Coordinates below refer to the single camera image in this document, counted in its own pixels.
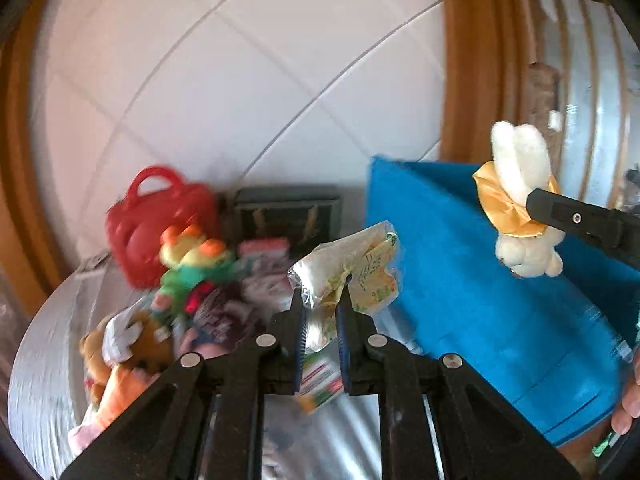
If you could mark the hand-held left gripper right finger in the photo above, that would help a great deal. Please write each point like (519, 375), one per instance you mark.
(350, 345)

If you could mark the white rabbit plush toy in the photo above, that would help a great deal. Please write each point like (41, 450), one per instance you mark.
(520, 160)

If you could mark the black box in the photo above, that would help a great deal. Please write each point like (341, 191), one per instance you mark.
(280, 220)

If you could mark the pink white box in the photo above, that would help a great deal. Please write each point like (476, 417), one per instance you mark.
(262, 250)

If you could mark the clear snack packet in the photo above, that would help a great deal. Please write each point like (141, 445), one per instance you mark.
(330, 260)

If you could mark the dark purple packet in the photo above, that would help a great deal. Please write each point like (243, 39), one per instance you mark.
(220, 315)

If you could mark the brown bear plush toy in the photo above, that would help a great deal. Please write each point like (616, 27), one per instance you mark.
(120, 385)

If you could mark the green orange plush toy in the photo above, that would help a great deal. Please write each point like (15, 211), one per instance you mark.
(187, 280)

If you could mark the blue fabric storage box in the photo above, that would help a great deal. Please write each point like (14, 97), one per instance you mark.
(475, 310)

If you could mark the red toy handbag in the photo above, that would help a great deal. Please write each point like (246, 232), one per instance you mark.
(145, 230)

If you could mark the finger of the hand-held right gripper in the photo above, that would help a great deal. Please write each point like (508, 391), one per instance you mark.
(580, 217)

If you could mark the person's right hand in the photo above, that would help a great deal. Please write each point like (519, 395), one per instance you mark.
(627, 400)

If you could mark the green cloth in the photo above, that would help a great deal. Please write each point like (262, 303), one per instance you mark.
(606, 444)

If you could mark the wooden door frame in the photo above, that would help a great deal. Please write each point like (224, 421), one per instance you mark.
(480, 60)
(20, 185)

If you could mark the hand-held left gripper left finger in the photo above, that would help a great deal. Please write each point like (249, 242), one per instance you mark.
(290, 345)

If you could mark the green red packet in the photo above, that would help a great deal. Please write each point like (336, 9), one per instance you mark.
(320, 385)

